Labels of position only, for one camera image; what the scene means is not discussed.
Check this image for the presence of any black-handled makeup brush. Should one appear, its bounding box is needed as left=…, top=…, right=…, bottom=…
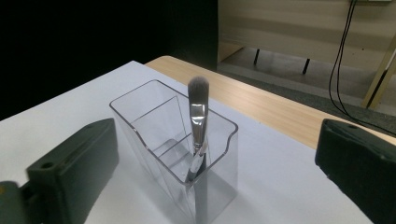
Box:
left=186, top=76, right=210, bottom=185

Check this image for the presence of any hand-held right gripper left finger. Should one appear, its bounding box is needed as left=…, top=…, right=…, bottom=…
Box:
left=26, top=118, right=120, bottom=224

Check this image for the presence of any wooden table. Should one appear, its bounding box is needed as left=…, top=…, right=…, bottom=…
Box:
left=145, top=55, right=396, bottom=151

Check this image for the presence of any beige cabinet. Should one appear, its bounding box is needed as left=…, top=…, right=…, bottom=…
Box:
left=218, top=0, right=396, bottom=76

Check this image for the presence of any black power cable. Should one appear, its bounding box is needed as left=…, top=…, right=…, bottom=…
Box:
left=328, top=0, right=396, bottom=137
left=336, top=0, right=361, bottom=120

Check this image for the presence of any clear acrylic organizer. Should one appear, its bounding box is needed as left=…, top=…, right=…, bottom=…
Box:
left=108, top=78, right=240, bottom=224

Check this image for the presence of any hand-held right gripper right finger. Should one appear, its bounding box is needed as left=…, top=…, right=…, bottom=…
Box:
left=314, top=118, right=396, bottom=224

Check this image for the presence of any yellowish vertical post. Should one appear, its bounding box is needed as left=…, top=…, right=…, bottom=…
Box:
left=361, top=32, right=396, bottom=109

